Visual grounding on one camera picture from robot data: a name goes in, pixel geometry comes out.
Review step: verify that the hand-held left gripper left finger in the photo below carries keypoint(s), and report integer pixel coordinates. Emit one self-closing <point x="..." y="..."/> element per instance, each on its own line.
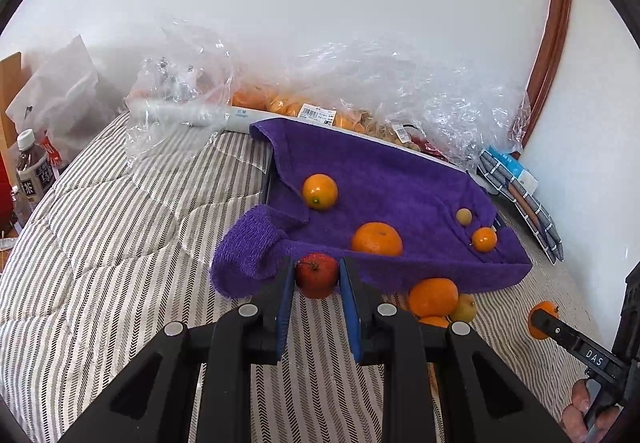
<point x="285" y="308"/>

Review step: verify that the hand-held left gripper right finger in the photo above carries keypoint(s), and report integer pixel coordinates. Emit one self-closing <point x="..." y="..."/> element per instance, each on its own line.
<point x="350" y="308"/>

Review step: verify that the small yellow-green fruit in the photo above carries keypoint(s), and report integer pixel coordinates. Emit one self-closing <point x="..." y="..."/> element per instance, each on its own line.
<point x="464" y="216"/>
<point x="466" y="307"/>

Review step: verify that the crumpled clear plastic bag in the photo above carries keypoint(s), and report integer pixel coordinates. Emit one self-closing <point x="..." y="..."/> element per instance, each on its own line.
<point x="175" y="73"/>

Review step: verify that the small red apple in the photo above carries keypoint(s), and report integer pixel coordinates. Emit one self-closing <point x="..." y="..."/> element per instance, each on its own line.
<point x="316" y="275"/>

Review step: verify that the wooden chair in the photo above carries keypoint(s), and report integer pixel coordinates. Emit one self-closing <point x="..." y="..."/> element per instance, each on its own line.
<point x="7" y="88"/>

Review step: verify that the purple towel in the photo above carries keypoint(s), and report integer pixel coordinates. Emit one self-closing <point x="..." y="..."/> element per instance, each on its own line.
<point x="400" y="183"/>

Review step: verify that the oval orange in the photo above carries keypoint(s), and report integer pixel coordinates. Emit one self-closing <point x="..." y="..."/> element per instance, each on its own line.
<point x="320" y="191"/>

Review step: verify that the white plastic bag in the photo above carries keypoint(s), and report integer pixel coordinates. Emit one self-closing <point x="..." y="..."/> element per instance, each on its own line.
<point x="55" y="93"/>

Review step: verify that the clear plastic fruit bags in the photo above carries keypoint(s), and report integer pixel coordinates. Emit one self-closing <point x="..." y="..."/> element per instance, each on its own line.
<point x="240" y="118"/>

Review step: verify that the blue checked cloth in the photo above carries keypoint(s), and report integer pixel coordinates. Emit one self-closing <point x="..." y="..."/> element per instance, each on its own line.
<point x="540" y="218"/>

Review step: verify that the dark tea bottle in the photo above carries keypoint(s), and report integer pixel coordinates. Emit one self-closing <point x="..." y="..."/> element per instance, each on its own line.
<point x="32" y="168"/>

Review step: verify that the blue tissue packet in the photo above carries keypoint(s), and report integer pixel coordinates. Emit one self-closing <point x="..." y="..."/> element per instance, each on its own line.
<point x="510" y="165"/>

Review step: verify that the clear bag of oranges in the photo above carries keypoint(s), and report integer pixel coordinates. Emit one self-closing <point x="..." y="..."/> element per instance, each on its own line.
<point x="280" y="104"/>

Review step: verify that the person's right hand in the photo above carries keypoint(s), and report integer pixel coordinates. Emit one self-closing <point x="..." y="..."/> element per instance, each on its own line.
<point x="580" y="400"/>

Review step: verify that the round orange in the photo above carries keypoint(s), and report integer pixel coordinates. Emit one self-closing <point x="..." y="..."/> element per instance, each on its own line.
<point x="542" y="318"/>
<point x="434" y="322"/>
<point x="433" y="297"/>

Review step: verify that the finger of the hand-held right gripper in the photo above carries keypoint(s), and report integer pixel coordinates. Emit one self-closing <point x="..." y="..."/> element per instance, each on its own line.
<point x="570" y="339"/>

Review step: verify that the brown wooden door frame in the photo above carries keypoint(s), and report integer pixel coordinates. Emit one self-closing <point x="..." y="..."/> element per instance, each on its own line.
<point x="555" y="33"/>

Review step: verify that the large stemmed mandarin orange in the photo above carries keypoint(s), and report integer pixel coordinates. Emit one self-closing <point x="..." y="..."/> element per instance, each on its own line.
<point x="377" y="239"/>

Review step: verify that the small orange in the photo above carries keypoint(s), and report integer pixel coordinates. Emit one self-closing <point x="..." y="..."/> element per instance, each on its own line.
<point x="484" y="239"/>

